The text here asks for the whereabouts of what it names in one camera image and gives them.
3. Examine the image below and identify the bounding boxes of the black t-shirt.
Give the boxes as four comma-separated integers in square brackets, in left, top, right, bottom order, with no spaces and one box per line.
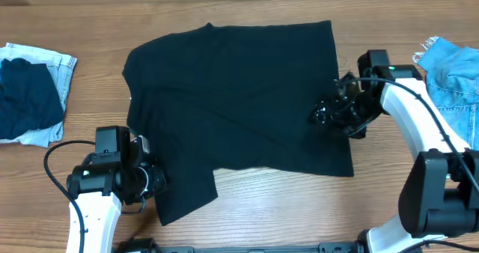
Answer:
[123,21,354,225]

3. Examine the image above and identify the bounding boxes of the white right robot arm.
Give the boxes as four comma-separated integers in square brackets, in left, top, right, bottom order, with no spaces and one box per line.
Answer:
[311,65,478,252]

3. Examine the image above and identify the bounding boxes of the folded navy garment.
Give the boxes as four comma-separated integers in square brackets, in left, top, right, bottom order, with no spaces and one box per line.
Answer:
[1,58,64,139]

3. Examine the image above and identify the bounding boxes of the folded light denim garment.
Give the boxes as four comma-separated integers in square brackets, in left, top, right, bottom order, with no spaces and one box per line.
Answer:
[1,43,78,147]

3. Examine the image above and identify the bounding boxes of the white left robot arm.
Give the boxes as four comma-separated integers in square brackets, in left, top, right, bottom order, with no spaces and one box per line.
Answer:
[67,135,166,252]

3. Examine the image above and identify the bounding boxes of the blue denim jeans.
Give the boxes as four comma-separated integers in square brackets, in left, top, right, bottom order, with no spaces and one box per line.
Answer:
[412,36,478,150]

